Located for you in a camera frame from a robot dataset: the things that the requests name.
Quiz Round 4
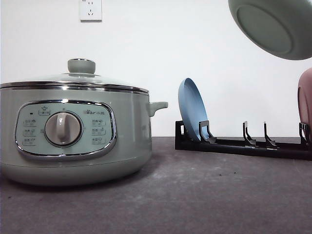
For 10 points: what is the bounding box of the glass steamer lid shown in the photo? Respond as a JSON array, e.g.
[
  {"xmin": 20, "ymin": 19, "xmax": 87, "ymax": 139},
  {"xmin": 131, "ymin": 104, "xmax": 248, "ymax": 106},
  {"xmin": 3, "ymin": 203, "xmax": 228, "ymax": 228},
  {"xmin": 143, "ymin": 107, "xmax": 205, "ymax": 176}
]
[{"xmin": 0, "ymin": 58, "xmax": 149, "ymax": 94}]

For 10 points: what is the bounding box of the green plate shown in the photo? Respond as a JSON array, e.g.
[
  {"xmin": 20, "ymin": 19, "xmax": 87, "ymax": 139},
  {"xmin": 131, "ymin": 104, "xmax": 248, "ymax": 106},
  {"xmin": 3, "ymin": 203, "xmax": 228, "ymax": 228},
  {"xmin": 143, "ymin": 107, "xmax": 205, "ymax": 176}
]
[{"xmin": 228, "ymin": 0, "xmax": 312, "ymax": 60}]

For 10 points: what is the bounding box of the blue plate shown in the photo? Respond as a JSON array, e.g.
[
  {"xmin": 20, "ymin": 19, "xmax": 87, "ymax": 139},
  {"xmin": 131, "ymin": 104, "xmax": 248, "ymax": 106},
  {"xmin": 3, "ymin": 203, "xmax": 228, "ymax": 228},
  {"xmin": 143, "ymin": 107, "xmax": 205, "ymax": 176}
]
[{"xmin": 178, "ymin": 78, "xmax": 209, "ymax": 141}]

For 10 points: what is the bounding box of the green electric steamer pot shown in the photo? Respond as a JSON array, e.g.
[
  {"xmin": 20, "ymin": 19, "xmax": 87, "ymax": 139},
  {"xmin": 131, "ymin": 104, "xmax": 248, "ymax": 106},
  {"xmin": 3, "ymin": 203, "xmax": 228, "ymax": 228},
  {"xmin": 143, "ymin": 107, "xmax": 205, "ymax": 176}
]
[{"xmin": 0, "ymin": 81, "xmax": 168, "ymax": 186}]

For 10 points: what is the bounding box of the black plate rack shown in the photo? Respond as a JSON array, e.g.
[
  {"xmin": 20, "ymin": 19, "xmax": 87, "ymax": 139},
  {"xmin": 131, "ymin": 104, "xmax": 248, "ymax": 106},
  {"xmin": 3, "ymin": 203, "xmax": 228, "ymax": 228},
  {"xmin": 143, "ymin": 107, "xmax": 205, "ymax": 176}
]
[{"xmin": 175, "ymin": 120, "xmax": 312, "ymax": 161}]

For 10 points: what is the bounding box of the pink plate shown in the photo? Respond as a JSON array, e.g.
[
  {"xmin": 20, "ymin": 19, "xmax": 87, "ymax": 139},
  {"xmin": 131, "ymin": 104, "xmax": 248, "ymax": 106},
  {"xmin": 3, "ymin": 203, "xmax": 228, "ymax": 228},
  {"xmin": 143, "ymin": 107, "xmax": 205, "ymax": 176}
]
[{"xmin": 297, "ymin": 68, "xmax": 312, "ymax": 147}]

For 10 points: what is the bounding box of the white wall socket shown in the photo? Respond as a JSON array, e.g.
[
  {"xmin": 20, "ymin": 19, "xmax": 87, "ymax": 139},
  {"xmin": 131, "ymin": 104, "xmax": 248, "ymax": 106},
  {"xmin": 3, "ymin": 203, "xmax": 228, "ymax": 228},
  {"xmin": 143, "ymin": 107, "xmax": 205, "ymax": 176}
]
[{"xmin": 80, "ymin": 0, "xmax": 103, "ymax": 23}]

